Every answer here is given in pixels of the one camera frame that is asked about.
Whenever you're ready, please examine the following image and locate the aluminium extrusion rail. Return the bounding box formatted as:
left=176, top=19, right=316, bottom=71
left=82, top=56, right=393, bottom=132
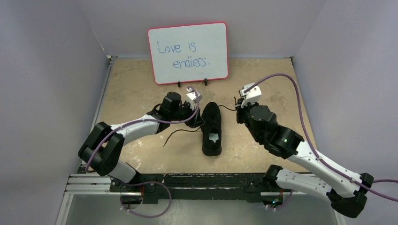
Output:
left=63, top=173, right=318, bottom=197

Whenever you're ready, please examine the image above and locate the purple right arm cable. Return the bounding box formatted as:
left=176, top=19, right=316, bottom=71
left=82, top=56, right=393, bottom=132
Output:
left=244, top=73, right=398, bottom=212

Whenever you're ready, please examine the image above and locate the red framed whiteboard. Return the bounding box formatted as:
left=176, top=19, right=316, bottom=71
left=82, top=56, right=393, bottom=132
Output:
left=147, top=22, right=229, bottom=85

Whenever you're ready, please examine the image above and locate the black shoe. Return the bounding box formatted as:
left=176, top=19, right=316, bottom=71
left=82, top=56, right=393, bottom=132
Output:
left=201, top=102, right=222, bottom=157

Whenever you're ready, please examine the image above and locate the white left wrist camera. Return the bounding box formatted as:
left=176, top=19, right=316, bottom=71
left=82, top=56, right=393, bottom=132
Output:
left=186, top=87, right=203, bottom=111

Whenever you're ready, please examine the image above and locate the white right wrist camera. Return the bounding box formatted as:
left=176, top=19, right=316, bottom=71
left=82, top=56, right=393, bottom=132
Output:
left=238, top=83, right=262, bottom=107

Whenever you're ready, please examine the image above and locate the black shoelace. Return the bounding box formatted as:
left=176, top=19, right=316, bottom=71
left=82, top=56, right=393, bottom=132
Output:
left=163, top=105, right=237, bottom=147

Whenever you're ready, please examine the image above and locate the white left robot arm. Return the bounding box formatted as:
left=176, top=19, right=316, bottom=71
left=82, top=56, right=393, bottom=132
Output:
left=78, top=88, right=204, bottom=192

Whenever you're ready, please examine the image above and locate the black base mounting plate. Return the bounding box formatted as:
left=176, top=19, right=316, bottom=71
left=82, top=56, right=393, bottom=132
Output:
left=109, top=172, right=294, bottom=205

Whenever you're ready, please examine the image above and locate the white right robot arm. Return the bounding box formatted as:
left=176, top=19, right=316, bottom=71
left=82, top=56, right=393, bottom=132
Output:
left=235, top=98, right=374, bottom=218

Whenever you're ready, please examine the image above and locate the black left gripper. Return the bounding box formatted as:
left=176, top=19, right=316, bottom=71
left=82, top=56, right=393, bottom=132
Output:
left=170, top=100, right=205, bottom=128

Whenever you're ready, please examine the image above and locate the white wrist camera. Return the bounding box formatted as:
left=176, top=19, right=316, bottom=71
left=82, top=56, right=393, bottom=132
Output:
left=186, top=87, right=203, bottom=111
left=238, top=83, right=262, bottom=107

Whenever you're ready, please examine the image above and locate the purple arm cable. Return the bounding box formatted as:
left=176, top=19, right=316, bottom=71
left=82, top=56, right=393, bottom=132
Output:
left=244, top=73, right=398, bottom=212
left=84, top=86, right=201, bottom=218

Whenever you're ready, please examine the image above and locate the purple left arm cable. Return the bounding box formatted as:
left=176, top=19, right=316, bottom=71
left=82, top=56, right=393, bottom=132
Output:
left=84, top=86, right=201, bottom=218

